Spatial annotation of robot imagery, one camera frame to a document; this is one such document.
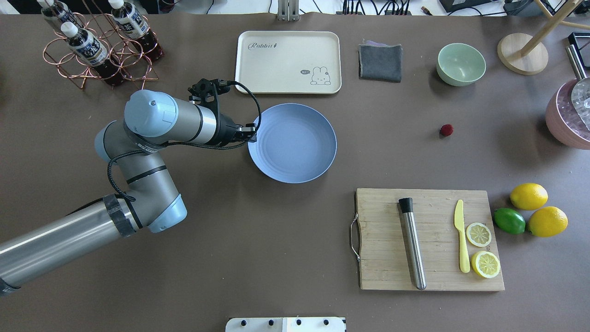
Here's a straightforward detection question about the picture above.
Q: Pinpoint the red strawberry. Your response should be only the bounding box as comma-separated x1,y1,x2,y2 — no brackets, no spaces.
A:
440,124,454,138

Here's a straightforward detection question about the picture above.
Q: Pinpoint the yellow lemon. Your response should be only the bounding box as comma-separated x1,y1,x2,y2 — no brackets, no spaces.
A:
509,183,549,211
528,206,568,237

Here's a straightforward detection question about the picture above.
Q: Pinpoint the yellow plastic knife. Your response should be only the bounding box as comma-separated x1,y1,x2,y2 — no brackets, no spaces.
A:
454,199,471,273

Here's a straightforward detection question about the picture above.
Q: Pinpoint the dark drink bottle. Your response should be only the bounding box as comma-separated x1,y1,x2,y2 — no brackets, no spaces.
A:
109,0,164,62
61,22,125,86
37,0,83,34

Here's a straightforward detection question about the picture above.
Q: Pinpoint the blue plate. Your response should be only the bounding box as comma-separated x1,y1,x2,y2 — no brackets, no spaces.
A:
248,103,337,184

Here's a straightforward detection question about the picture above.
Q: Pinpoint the lemon slice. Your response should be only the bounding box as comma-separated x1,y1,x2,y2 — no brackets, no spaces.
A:
471,251,500,278
466,222,492,248

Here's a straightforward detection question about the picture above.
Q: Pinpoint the mint green bowl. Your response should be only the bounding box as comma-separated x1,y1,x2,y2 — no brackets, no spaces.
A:
437,43,487,87

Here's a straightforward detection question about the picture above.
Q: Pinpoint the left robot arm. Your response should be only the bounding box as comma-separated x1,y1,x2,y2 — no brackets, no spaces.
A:
1,78,262,296

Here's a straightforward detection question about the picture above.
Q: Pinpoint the copper wire bottle rack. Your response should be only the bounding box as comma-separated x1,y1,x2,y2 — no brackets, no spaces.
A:
41,0,164,89

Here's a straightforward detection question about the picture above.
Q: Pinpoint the steel muddler black tip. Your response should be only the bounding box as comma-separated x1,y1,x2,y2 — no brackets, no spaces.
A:
398,197,427,291

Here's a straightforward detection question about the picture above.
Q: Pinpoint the pink bowl with ice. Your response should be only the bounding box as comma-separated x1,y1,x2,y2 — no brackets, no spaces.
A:
545,79,590,150

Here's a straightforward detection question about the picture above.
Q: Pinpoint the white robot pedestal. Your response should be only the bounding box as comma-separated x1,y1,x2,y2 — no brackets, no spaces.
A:
225,316,347,332

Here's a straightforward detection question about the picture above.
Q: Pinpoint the wooden cutting board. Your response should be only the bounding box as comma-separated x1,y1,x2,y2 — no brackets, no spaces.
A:
355,188,504,291

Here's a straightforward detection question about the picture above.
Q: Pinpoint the grey folded cloth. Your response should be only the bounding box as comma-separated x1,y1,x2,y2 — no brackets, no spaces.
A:
358,41,404,83

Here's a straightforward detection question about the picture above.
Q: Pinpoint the aluminium frame post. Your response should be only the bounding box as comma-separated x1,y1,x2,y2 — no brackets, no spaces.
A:
277,0,300,22

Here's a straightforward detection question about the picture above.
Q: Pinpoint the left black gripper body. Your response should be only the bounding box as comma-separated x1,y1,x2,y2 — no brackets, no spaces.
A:
188,78,257,147

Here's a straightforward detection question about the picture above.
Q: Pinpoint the green lime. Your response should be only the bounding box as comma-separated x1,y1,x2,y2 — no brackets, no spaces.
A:
493,208,525,235

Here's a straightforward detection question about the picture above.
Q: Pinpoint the metal ice scoop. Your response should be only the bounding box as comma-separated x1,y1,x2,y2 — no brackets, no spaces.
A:
566,44,590,130

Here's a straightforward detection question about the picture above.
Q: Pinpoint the wooden cup tree stand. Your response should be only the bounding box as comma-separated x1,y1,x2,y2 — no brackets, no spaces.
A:
496,0,589,76

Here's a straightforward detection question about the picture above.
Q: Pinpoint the cream rabbit tray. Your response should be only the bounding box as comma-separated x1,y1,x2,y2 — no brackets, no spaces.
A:
235,31,342,95

